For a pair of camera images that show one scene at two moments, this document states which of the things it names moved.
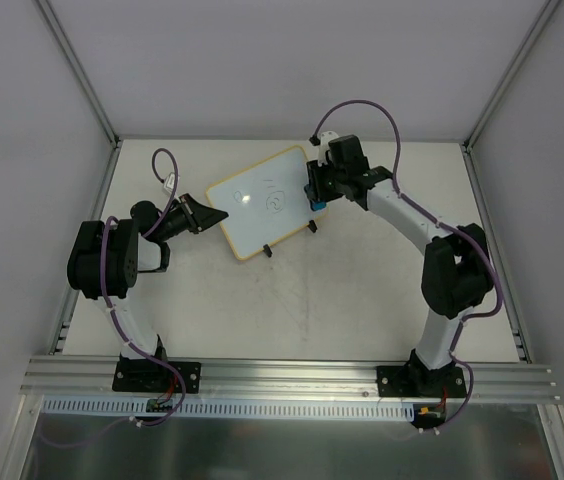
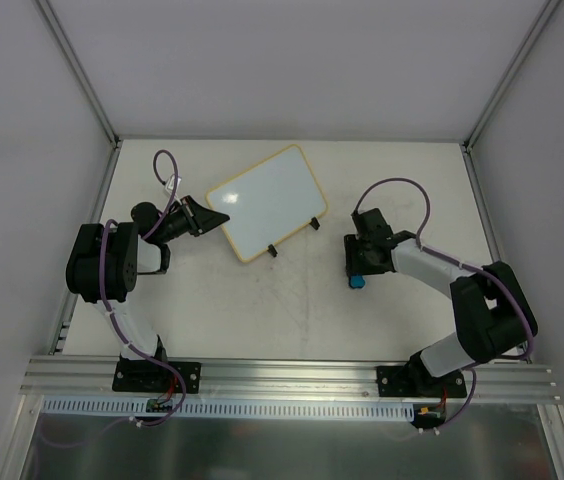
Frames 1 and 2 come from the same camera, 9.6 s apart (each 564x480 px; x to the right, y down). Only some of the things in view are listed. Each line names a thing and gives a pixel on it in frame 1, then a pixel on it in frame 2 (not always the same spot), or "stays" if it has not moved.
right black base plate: [413, 380] stays
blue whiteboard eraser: [314, 205] to [356, 281]
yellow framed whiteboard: [266, 203] stays
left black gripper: [190, 214] stays
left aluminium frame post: [80, 72] stays
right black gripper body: [319, 183] to [353, 256]
